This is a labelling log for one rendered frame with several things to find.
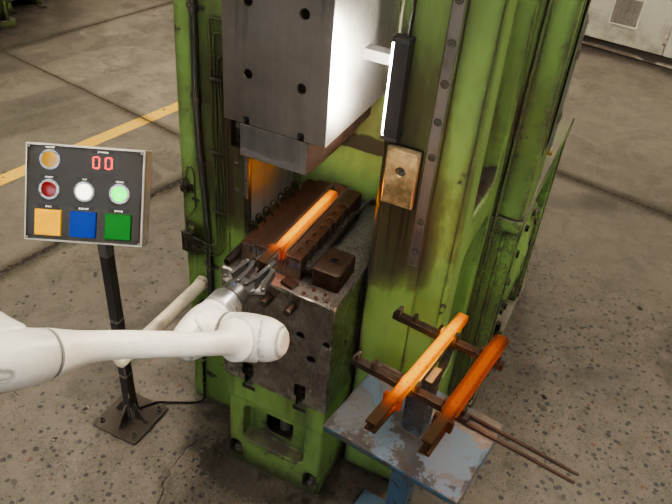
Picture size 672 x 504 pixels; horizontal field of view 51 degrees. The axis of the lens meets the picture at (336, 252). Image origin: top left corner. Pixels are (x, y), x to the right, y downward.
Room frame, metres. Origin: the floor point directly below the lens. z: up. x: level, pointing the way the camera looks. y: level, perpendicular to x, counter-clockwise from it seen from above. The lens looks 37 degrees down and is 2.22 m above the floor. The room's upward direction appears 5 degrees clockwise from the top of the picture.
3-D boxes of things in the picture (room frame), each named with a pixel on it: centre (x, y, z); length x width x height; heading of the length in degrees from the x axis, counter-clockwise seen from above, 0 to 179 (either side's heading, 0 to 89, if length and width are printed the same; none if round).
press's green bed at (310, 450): (1.79, 0.05, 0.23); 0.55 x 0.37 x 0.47; 157
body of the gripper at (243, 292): (1.41, 0.25, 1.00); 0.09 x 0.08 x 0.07; 157
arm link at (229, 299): (1.34, 0.28, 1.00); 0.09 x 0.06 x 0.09; 67
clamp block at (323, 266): (1.60, 0.00, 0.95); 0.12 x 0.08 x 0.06; 157
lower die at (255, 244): (1.80, 0.11, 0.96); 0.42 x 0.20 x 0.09; 157
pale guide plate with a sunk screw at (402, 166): (1.61, -0.15, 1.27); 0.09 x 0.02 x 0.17; 67
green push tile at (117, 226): (1.63, 0.63, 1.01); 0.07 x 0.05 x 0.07; 92
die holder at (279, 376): (1.79, 0.05, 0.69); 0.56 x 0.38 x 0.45; 157
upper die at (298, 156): (1.80, 0.11, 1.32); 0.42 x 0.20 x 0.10; 157
